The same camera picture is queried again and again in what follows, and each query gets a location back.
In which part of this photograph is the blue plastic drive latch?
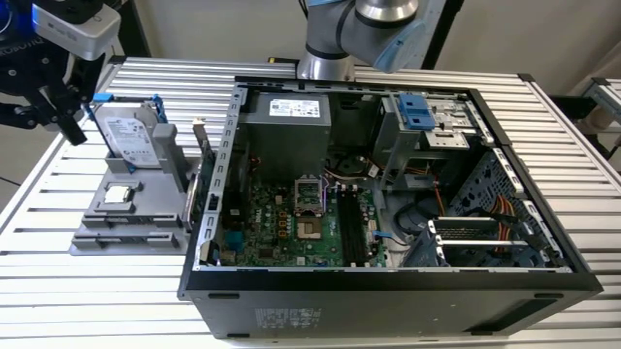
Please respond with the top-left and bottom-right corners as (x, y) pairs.
(395, 93), (435, 131)

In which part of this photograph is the metal disk bay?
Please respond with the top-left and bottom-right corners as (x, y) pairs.
(402, 214), (538, 268)

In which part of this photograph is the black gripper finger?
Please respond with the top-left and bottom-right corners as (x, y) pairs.
(0, 85), (81, 146)
(60, 54), (112, 145)

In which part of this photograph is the teal port connector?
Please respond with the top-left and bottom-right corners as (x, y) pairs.
(221, 232), (244, 252)

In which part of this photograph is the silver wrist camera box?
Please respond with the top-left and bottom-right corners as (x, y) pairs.
(32, 2), (121, 61)

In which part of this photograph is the black RAM slot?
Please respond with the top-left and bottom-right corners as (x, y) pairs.
(342, 185), (358, 265)
(338, 185), (352, 265)
(352, 185), (368, 265)
(348, 185), (363, 265)

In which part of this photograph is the grey parts rack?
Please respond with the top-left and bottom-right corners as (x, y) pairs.
(69, 123), (203, 257)

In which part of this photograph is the orange yellow wire bundle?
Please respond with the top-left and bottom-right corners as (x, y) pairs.
(487, 194), (518, 255)

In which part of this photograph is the black cable with blue tab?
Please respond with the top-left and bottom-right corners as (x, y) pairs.
(371, 230), (414, 244)

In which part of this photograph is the silver CPU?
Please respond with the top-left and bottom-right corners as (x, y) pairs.
(104, 185), (133, 204)

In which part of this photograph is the orange yellow power wire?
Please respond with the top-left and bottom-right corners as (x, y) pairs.
(406, 163), (447, 219)

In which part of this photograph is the black upright post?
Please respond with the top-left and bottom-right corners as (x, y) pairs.
(416, 0), (464, 71)
(108, 0), (152, 59)

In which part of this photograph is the green motherboard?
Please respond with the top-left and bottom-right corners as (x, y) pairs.
(220, 181), (388, 268)

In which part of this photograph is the black PC case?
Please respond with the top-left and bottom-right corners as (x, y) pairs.
(176, 74), (605, 341)

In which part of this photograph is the grey metal drive cage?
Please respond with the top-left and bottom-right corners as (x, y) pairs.
(371, 92), (488, 192)

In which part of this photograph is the hard disk in blue carrier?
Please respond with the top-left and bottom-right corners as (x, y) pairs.
(80, 92), (168, 172)

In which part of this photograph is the aluminium side table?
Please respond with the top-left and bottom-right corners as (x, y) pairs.
(547, 77), (621, 159)

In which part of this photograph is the grey power supply unit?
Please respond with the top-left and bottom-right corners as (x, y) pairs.
(236, 91), (334, 182)

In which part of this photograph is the metal socket cover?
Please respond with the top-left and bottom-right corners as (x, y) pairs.
(293, 174), (324, 216)

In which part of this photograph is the white yellow wire bundle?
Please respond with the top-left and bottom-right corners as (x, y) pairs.
(323, 165), (384, 182)

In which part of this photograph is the CPU socket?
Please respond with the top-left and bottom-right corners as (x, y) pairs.
(295, 217), (324, 241)

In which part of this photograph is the wire locking lever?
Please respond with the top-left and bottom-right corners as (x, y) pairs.
(318, 173), (328, 217)

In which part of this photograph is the graphics card with metal bracket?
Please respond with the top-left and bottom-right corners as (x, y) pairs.
(183, 116), (217, 233)

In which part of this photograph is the thick black cable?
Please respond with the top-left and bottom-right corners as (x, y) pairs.
(392, 199), (438, 241)

